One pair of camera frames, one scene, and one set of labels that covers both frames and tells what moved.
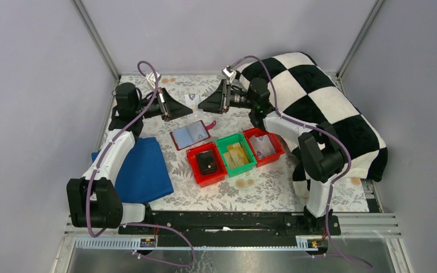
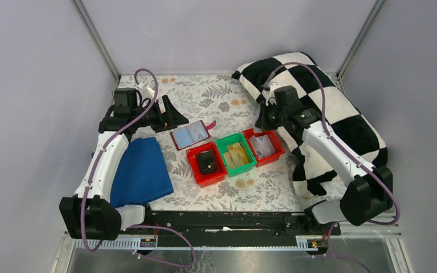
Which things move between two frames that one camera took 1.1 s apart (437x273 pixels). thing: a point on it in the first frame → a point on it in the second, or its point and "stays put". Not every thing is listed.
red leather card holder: (191, 134) stays put
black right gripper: (215, 103) → (262, 122)
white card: (197, 131) stays put
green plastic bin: (236, 156) stays put
